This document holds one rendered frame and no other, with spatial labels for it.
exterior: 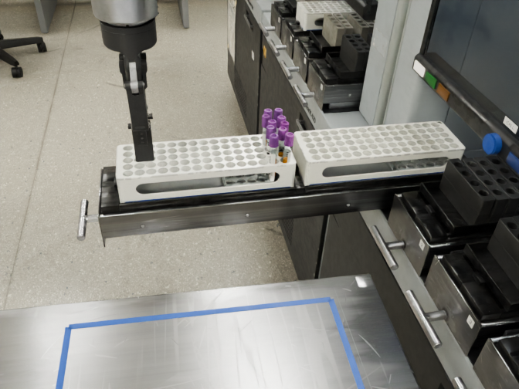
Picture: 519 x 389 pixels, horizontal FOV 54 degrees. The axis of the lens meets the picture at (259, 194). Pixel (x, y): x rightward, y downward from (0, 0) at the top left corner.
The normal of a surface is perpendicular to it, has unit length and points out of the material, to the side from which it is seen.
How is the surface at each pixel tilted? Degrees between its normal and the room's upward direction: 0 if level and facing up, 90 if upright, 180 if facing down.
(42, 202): 0
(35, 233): 0
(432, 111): 90
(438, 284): 90
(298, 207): 90
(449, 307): 90
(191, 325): 0
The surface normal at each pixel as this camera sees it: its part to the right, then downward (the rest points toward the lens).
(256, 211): 0.20, 0.61
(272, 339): 0.04, -0.78
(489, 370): -0.98, 0.10
